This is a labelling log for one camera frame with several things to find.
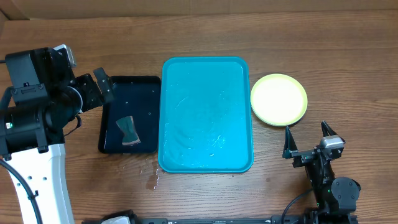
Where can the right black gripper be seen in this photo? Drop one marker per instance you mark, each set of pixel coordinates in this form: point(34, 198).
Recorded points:
point(290, 152)

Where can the black plastic tray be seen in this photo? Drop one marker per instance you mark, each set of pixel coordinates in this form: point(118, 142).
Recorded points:
point(139, 97)

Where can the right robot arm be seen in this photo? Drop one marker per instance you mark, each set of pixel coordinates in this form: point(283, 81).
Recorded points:
point(335, 196)

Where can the yellow-green plate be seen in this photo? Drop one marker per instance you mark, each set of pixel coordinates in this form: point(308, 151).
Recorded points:
point(278, 100)

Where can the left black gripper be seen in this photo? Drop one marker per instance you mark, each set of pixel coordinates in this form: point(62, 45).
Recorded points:
point(95, 99)

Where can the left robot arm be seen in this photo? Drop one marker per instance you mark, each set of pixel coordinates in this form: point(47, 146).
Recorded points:
point(43, 98)

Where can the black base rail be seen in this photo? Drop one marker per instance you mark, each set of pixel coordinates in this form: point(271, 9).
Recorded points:
point(129, 217)

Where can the teal plastic tray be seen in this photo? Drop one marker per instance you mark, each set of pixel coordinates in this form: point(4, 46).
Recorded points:
point(205, 121)

